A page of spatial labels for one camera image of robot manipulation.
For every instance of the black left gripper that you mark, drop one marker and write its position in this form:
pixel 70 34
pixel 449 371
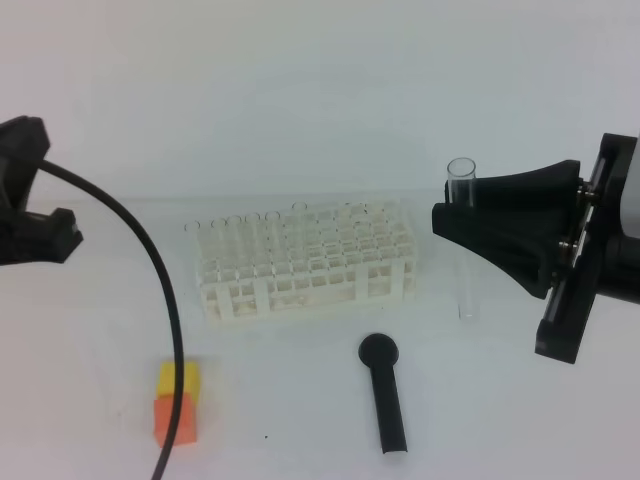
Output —
pixel 28 237

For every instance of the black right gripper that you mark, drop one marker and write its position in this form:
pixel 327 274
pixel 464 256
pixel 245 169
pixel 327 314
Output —
pixel 528 225

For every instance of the clear glass test tube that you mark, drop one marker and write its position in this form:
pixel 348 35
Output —
pixel 461 194

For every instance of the clear test tube in rack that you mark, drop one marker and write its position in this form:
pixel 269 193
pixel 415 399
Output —
pixel 272 219
pixel 219 237
pixel 237 243
pixel 253 235
pixel 299 235
pixel 193 229

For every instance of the white plastic test tube rack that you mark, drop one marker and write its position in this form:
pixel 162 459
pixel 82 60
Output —
pixel 358 253

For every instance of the black plastic scoop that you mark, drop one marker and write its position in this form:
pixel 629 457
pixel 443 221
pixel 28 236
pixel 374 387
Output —
pixel 379 353

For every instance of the yellow foam cube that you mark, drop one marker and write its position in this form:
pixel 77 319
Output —
pixel 191 384

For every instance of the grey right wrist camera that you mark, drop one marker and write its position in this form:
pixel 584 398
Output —
pixel 630 197

